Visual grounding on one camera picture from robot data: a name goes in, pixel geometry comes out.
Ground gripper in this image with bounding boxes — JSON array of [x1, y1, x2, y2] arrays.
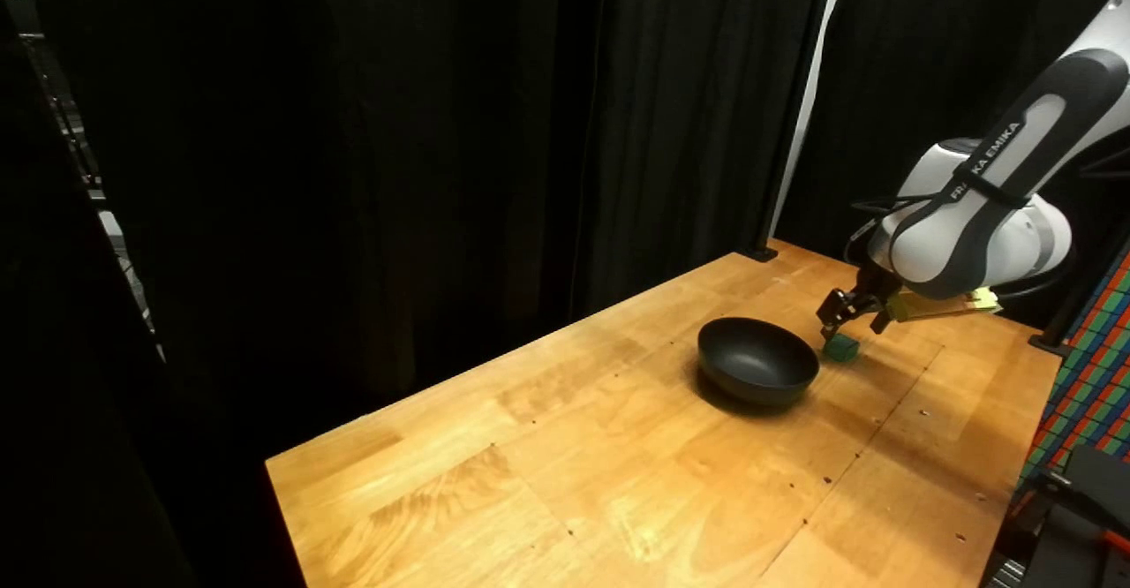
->
[[816, 262, 904, 343]]

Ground black bowl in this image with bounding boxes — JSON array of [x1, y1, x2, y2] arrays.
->
[[697, 316, 821, 409]]

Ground stand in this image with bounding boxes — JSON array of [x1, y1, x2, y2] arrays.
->
[[736, 0, 840, 263], [1028, 217, 1130, 358]]

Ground colourful checkered cloth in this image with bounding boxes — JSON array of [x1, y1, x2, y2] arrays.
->
[[1013, 248, 1130, 494]]

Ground black curtain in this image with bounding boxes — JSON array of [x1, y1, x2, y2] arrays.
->
[[18, 0, 838, 483], [775, 0, 1130, 328]]

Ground black metal equipment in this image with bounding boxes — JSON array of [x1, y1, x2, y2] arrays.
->
[[983, 444, 1130, 588]]

